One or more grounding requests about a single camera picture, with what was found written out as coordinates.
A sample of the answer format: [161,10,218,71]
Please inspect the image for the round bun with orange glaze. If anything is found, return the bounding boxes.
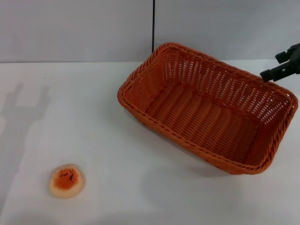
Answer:
[48,163,86,199]

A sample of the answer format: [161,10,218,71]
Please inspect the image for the orange woven plastic basket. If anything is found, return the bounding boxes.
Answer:
[117,42,299,175]

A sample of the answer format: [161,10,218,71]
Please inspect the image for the black vertical wall strip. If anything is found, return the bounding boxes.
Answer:
[150,0,157,53]

